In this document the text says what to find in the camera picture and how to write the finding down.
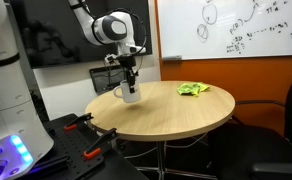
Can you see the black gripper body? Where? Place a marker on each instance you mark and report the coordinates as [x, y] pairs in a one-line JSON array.
[[127, 62]]

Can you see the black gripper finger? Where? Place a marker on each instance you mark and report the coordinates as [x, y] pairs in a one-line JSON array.
[[133, 81], [128, 78]]

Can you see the white ceramic mug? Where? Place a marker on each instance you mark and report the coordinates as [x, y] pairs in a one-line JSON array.
[[127, 93]]

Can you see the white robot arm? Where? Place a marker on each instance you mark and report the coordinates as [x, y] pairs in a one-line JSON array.
[[23, 139]]

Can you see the round wooden table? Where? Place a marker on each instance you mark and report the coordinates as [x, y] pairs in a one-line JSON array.
[[162, 115]]

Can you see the whiteboard eraser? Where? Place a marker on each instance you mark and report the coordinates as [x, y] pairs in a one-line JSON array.
[[175, 57]]

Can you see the green yellow crumpled cloth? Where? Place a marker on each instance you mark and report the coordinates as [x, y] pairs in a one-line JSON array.
[[192, 89]]

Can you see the black orange spring clamp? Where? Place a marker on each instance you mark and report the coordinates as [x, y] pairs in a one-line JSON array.
[[81, 119]]

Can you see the black perforated mounting board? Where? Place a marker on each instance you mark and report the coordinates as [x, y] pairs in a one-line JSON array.
[[66, 161]]

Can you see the black office chair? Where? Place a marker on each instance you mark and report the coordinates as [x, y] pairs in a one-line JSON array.
[[244, 152]]

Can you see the black wire mesh basket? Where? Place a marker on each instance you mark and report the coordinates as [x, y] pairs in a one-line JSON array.
[[106, 78]]

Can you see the wall whiteboard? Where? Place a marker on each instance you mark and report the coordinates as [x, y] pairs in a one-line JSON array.
[[215, 29]]

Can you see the black wall monitor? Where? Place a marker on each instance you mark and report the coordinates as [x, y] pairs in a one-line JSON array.
[[52, 36]]

